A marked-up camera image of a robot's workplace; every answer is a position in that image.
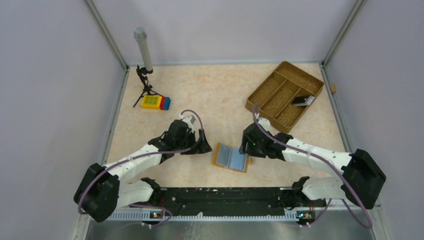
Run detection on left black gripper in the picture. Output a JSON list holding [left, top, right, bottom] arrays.
[[175, 128, 212, 155]]

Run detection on yellow leather card holder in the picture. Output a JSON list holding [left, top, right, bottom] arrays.
[[212, 142, 253, 173]]

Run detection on black credit card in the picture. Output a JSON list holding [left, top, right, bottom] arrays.
[[216, 145, 232, 167]]

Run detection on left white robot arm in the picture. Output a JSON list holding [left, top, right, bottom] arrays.
[[73, 117, 212, 223]]

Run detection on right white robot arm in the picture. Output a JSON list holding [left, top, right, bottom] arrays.
[[239, 123, 387, 210]]

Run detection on grey silver cards in tray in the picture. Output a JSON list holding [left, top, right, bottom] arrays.
[[291, 95, 315, 107]]

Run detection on red blue toy bricks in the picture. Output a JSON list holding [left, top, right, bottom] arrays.
[[159, 96, 171, 111]]

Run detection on woven brown divided tray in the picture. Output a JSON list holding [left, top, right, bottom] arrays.
[[245, 61, 324, 134]]

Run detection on yellow toy brick block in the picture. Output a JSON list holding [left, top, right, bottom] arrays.
[[141, 95, 163, 110]]

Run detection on small black tripod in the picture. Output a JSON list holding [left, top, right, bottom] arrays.
[[133, 65, 163, 108]]

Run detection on small wooden block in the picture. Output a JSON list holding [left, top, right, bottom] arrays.
[[329, 84, 337, 94]]

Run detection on grey cylinder on tripod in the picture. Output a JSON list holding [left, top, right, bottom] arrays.
[[133, 27, 153, 74]]

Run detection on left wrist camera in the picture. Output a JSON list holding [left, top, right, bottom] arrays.
[[179, 113, 196, 129]]

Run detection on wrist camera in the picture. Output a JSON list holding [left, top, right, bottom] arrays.
[[179, 113, 196, 129], [257, 117, 271, 132]]

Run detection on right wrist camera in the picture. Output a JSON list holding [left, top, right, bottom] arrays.
[[257, 117, 271, 132]]

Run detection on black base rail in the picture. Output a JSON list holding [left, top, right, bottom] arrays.
[[145, 187, 327, 217]]

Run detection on grey slotted cable duct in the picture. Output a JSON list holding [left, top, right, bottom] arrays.
[[107, 210, 299, 222]]

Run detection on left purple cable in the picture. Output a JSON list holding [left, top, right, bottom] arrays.
[[77, 109, 205, 216]]

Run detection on purple cable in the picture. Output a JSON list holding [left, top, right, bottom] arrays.
[[77, 109, 205, 216], [251, 104, 374, 230]]

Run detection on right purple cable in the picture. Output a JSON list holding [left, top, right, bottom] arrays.
[[251, 104, 374, 230]]

